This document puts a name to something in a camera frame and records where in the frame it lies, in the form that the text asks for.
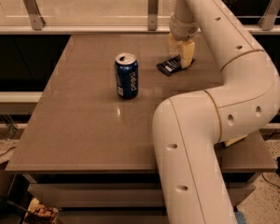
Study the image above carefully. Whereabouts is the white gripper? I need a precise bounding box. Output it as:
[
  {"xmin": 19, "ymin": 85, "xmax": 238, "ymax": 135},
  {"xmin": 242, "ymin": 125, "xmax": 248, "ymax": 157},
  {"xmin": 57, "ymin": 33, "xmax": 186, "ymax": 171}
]
[{"xmin": 168, "ymin": 14, "xmax": 199, "ymax": 69}]

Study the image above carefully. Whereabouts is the dark blue rxbar wrapper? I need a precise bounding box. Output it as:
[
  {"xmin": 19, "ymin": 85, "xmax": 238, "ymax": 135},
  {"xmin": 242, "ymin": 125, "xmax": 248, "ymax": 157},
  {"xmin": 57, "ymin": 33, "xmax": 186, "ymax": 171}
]
[{"xmin": 156, "ymin": 56, "xmax": 183, "ymax": 77}]

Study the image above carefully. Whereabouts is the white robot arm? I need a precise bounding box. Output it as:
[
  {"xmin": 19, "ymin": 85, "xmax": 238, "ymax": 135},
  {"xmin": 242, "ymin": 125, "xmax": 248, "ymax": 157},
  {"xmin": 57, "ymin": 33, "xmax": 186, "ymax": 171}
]
[{"xmin": 153, "ymin": 0, "xmax": 280, "ymax": 224}]

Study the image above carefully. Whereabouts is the blue pepsi soda can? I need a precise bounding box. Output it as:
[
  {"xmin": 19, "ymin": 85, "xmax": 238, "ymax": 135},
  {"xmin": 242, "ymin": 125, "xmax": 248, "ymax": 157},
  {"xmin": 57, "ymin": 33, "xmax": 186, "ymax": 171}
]
[{"xmin": 114, "ymin": 52, "xmax": 138, "ymax": 99}]

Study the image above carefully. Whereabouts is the yellow sponge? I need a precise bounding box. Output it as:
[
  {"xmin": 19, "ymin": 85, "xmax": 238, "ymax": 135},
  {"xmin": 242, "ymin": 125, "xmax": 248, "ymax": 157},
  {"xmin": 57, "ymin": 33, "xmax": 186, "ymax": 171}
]
[{"xmin": 224, "ymin": 134, "xmax": 247, "ymax": 147}]

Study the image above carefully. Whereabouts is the glass railing panel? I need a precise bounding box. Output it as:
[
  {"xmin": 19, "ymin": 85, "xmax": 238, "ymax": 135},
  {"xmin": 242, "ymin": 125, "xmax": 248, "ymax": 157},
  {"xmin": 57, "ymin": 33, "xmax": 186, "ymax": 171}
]
[{"xmin": 0, "ymin": 0, "xmax": 280, "ymax": 28}]

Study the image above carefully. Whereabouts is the snack box on floor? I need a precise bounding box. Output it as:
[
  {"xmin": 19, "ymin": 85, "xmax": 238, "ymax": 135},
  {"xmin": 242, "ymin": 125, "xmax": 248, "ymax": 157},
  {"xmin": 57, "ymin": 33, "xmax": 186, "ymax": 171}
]
[{"xmin": 22, "ymin": 198, "xmax": 58, "ymax": 224}]

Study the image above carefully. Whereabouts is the middle metal railing bracket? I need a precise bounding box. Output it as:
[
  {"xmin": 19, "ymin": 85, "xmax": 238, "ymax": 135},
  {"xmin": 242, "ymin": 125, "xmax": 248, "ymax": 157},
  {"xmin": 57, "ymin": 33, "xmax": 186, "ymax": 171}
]
[{"xmin": 147, "ymin": 0, "xmax": 159, "ymax": 31}]

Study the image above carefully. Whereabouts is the metal railing bracket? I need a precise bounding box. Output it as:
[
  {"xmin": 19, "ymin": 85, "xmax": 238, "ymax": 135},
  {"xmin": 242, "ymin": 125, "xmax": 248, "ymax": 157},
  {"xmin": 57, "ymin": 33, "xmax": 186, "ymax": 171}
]
[
  {"xmin": 147, "ymin": 0, "xmax": 159, "ymax": 31},
  {"xmin": 22, "ymin": 0, "xmax": 46, "ymax": 31},
  {"xmin": 258, "ymin": 0, "xmax": 280, "ymax": 31}
]

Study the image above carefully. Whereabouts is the right metal railing bracket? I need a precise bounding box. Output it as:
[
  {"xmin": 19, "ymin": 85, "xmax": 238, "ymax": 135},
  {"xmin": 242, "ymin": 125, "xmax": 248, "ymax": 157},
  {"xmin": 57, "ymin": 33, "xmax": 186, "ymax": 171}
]
[{"xmin": 258, "ymin": 0, "xmax": 280, "ymax": 31}]

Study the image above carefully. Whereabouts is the left metal railing bracket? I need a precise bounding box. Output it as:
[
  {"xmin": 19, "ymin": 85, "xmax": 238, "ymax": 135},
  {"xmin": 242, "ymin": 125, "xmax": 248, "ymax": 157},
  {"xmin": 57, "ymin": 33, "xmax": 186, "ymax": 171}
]
[{"xmin": 22, "ymin": 0, "xmax": 46, "ymax": 31}]

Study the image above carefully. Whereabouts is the black floor cable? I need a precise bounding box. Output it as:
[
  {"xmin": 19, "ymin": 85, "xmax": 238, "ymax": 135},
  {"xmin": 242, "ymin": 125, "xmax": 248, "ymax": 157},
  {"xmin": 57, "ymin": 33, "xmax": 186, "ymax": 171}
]
[{"xmin": 0, "ymin": 145, "xmax": 18, "ymax": 157}]

